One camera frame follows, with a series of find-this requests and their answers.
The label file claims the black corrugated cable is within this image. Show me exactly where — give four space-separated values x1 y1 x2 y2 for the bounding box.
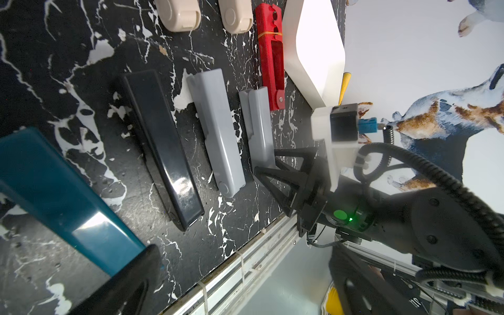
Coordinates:
352 125 504 288

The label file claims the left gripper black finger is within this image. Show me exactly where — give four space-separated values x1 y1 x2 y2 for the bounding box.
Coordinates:
70 244 161 314

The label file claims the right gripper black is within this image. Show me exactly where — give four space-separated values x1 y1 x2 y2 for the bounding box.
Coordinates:
254 147 377 237

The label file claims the black plier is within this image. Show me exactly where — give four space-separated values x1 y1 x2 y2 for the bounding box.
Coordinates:
121 70 204 232

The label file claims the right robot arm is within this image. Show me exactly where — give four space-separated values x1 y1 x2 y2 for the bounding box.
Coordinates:
254 143 503 314

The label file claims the white storage tray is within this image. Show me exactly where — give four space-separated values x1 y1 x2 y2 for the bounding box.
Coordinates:
282 0 345 109

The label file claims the grey plier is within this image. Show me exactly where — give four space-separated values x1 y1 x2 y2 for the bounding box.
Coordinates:
239 87 276 173
187 69 246 198

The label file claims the teal plier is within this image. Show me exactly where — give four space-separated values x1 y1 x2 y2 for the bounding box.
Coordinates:
1 128 145 276

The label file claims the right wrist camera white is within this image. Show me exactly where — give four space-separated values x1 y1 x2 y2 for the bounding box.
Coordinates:
311 102 377 192

